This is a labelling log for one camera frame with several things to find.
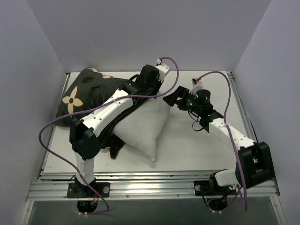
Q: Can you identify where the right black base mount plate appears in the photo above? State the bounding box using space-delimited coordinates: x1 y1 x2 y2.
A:
193 180 213 196

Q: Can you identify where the white pillow insert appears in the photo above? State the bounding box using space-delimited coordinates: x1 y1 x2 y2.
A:
113 97 170 161

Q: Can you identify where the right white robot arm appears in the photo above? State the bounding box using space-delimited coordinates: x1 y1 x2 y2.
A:
163 86 275 194

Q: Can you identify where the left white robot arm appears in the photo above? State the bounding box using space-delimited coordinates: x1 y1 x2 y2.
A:
69 63 170 196

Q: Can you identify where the black pillowcase with beige flowers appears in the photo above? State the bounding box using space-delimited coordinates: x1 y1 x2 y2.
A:
55 67 160 160

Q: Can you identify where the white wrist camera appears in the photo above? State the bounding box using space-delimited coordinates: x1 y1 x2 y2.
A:
155 58 171 83
189 77 203 95

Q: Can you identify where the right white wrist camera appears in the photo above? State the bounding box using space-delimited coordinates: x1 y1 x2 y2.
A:
189 77 203 95

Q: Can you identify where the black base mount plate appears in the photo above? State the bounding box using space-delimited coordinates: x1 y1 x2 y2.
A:
67 182 110 198
193 180 213 196

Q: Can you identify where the aluminium rail frame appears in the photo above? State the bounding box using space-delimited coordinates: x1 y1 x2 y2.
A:
26 71 285 225

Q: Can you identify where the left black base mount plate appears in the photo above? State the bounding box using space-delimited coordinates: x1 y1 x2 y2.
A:
67 182 110 198

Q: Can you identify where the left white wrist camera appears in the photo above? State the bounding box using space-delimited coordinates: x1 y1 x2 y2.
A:
155 58 171 83

